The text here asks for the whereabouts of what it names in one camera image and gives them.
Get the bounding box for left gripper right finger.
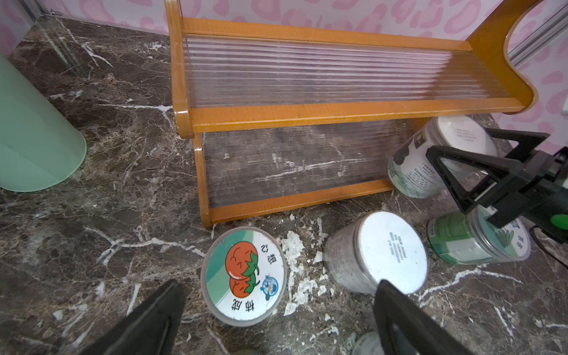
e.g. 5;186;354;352
373;280;472;354

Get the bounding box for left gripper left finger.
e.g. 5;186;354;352
81;279;186;355

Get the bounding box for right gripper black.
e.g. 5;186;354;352
426;128;567;243

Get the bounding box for white lid grey jar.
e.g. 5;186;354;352
323;211;427;294

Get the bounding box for green label seed jar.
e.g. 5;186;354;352
427;206;531;265

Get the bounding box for tomato lid seed jar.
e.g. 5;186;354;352
201;227;288;327

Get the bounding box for wooden three-tier shelf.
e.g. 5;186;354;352
166;1;537;227

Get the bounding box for mint green pencil cup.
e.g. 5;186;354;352
1;57;87;192

